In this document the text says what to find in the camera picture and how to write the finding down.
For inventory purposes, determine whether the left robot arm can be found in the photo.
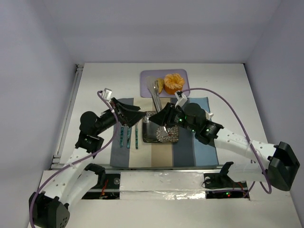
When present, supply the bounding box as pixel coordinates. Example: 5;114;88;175
29;98;145;228

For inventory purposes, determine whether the slice of bread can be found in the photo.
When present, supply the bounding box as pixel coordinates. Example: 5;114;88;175
156;78;164;94

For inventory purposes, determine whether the fork with teal handle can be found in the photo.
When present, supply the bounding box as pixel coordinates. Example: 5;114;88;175
120;127;124;148

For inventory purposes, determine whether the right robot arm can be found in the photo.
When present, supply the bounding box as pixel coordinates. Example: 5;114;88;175
149;103;300;191

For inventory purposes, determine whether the peeled orange mandarin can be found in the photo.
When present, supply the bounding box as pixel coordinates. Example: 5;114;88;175
164;73;185;95

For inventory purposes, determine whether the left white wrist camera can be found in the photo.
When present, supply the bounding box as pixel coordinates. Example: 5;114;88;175
101;88;112;101

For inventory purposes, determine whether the aluminium rail frame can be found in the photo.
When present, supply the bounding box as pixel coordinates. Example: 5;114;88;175
49;64;84;170

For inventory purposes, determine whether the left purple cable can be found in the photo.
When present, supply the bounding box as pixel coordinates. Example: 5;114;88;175
28;90;120;226

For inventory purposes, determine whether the foil covered white block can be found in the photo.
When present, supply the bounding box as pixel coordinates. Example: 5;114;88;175
119;171;206;200

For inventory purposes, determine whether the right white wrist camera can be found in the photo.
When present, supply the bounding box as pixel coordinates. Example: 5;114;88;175
175;90;188;107

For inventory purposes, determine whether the knife with teal handle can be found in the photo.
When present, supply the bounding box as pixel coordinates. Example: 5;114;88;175
126;128;131;149

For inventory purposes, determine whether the lavender rectangular tray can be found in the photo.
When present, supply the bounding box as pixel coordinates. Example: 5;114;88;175
140;69;190;98

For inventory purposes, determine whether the striped cloth placemat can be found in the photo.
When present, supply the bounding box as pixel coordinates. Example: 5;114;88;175
109;96;219;169

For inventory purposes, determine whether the spoon with teal handle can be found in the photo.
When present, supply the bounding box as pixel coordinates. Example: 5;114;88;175
135;124;139;150

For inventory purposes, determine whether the black floral square plate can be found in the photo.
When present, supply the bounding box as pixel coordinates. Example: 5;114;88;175
142;111;179;143

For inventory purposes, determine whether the white ceramic mug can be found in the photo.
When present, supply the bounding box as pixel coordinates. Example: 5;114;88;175
206;112;214;120

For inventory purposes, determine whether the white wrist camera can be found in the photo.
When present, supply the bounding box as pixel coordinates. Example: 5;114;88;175
175;90;188;107
101;88;112;101

